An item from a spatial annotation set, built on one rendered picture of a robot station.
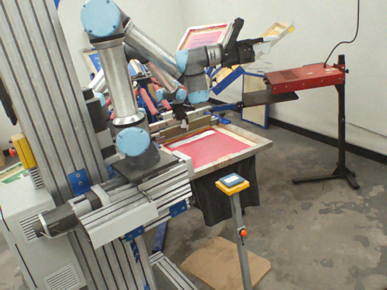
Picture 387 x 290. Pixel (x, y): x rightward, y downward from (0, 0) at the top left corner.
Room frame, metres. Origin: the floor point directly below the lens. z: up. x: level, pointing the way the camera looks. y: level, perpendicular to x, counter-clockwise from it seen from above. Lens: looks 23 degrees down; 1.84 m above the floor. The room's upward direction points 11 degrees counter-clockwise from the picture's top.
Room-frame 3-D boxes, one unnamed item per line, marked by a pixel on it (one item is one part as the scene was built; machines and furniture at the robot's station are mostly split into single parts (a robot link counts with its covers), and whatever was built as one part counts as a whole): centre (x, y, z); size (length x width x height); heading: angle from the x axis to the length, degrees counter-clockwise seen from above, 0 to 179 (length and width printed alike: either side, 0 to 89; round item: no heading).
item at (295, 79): (2.88, -1.05, 1.06); 0.61 x 0.46 x 0.12; 83
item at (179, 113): (2.27, 0.06, 1.16); 0.09 x 0.08 x 0.12; 113
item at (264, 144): (2.09, -0.05, 0.97); 0.79 x 0.58 x 0.04; 23
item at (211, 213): (1.82, -0.16, 0.74); 0.45 x 0.03 x 0.43; 113
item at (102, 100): (1.74, 0.47, 1.42); 0.13 x 0.12 x 0.14; 40
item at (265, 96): (2.98, -0.31, 0.91); 1.34 x 0.40 x 0.08; 83
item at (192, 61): (1.20, -0.05, 1.65); 0.11 x 0.08 x 0.09; 94
